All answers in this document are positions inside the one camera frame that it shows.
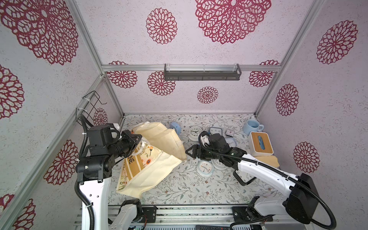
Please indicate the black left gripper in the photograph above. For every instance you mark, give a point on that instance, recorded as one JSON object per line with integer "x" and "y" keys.
{"x": 131, "y": 139}

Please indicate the silver round alarm clock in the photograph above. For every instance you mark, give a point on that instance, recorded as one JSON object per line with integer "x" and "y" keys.
{"x": 218, "y": 165}

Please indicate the black wire wall rack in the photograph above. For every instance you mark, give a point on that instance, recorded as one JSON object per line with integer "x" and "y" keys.
{"x": 93, "y": 111}

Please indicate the black square alarm clock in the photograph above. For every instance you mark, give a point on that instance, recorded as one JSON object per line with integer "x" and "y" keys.
{"x": 243, "y": 178}

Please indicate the dark blue square alarm clock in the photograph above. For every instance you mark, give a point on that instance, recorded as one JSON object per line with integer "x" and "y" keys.
{"x": 216, "y": 130}

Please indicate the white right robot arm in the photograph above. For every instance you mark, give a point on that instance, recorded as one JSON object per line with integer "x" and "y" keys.
{"x": 299, "y": 197}

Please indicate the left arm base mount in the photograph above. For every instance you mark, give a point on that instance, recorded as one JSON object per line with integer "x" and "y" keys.
{"x": 146, "y": 214}

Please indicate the white wooden tissue box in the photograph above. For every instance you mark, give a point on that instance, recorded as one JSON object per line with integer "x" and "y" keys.
{"x": 260, "y": 144}

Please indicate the white round alarm clock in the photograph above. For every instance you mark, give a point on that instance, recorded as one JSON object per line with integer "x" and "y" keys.
{"x": 194, "y": 133}

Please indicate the periwinkle blue alarm clock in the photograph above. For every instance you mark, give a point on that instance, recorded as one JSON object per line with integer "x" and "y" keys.
{"x": 176, "y": 127}

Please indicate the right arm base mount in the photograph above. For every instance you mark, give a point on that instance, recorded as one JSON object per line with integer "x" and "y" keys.
{"x": 248, "y": 214}

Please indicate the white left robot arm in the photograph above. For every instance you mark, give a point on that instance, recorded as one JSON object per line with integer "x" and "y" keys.
{"x": 101, "y": 146}

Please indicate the yellow folded cloth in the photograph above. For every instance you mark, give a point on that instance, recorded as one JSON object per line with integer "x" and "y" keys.
{"x": 270, "y": 160}

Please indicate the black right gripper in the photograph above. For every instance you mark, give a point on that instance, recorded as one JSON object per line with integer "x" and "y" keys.
{"x": 196, "y": 152}

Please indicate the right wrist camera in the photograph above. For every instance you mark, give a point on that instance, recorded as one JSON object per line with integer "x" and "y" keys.
{"x": 204, "y": 140}

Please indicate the light blue square alarm clock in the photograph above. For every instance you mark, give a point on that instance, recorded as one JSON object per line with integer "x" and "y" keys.
{"x": 231, "y": 142}

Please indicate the black keyboard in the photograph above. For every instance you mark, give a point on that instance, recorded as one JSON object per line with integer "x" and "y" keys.
{"x": 209, "y": 227}

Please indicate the black wall shelf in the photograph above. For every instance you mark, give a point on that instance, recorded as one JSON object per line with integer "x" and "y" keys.
{"x": 233, "y": 74}

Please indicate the white teal square alarm clock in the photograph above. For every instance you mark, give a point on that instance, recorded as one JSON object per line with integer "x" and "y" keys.
{"x": 205, "y": 168}

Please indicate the light blue mug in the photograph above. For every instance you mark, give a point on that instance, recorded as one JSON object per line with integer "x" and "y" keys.
{"x": 252, "y": 125}

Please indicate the small grey alarm clock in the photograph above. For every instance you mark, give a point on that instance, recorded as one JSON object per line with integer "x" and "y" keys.
{"x": 230, "y": 133}

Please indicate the cream printed canvas bag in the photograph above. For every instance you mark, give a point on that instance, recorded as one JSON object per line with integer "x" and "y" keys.
{"x": 157, "y": 154}

